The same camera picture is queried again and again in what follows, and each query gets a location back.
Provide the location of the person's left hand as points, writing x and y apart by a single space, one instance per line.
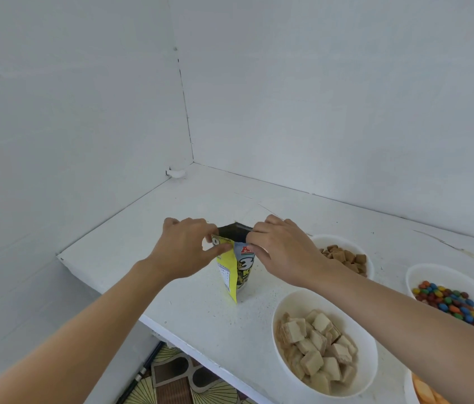
182 252

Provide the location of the person's right hand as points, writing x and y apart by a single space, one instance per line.
291 256

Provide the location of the white round bowl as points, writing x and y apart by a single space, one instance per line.
443 275
408 387
338 239
363 345

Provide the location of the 360 Kuaci seed bag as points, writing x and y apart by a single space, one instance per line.
230 269

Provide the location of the pile of brown pillow snacks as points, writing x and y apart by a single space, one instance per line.
346 257

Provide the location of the pile of beige wafer cubes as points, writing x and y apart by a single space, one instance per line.
317 353

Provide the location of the pile of colourful round candies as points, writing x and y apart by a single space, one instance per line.
447 302

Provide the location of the pile of orange wafer cubes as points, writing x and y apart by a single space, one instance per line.
426 393

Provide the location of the person's left forearm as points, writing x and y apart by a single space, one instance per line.
68 336

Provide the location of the person's right forearm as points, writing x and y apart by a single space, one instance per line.
422 332

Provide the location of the thin black pole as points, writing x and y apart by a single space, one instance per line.
140 374

